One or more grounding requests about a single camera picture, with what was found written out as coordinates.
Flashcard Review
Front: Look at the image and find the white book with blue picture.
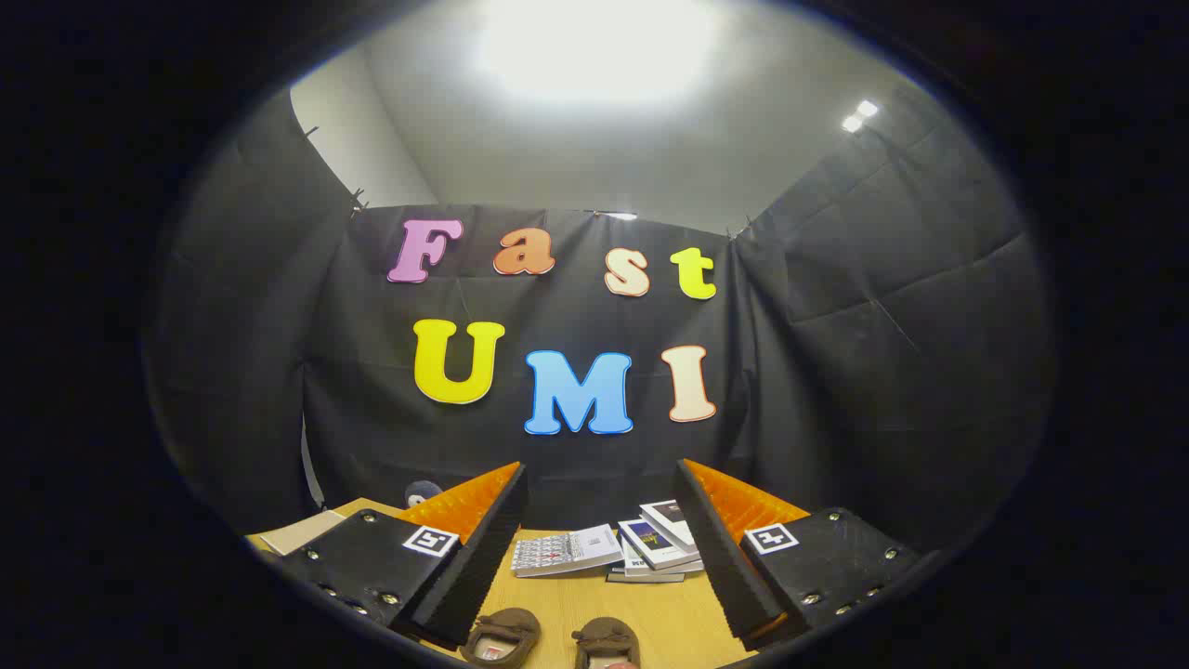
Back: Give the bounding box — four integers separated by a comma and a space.
618, 518, 702, 571

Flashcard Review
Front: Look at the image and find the black backdrop cloth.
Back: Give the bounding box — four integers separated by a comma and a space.
144, 84, 1060, 558

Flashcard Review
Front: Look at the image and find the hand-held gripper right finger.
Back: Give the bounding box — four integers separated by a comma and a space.
673, 459, 921, 651

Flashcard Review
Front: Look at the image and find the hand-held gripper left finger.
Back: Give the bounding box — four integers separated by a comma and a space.
277, 462, 529, 649

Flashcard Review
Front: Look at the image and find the brown fuzzy slipper shoe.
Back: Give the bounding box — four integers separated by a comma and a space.
460, 607, 542, 668
571, 617, 642, 669

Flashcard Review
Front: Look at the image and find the white paperback book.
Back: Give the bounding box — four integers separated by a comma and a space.
621, 544, 705, 577

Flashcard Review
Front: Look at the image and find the white book with dark picture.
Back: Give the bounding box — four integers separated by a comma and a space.
639, 499, 698, 551

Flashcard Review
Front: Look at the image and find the patterned cover book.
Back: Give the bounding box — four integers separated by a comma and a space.
511, 523, 625, 579

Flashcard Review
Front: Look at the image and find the beige fabric storage box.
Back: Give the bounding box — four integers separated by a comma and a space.
258, 497, 405, 557

